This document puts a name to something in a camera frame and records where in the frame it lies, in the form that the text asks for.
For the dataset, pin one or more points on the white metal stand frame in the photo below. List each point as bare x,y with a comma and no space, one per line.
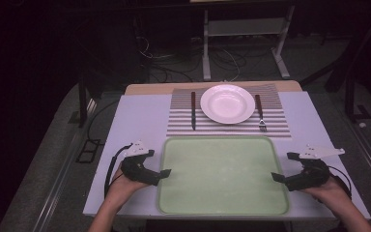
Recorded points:
246,26

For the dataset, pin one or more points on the green tray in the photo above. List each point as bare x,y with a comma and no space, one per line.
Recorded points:
222,177

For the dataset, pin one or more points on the striped placemat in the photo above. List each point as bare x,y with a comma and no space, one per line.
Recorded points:
182,124

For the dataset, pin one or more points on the small white floor object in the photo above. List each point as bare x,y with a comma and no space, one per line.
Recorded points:
362,124

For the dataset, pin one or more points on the black floor frame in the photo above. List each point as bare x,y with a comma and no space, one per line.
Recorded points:
88,151

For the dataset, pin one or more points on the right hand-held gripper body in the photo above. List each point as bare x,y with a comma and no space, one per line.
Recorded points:
312,175

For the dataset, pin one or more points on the white plate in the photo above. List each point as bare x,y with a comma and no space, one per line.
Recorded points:
227,103

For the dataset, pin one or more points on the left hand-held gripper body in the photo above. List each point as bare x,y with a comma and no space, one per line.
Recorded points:
138,174

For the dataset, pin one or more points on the black stand post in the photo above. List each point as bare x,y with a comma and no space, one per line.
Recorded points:
82,103

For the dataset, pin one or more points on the black stand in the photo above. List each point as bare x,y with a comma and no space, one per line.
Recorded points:
351,96

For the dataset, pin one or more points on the person's left hand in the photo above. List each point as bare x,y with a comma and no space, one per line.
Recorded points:
119,188

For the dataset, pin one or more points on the person's right hand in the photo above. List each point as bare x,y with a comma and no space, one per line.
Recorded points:
333,194

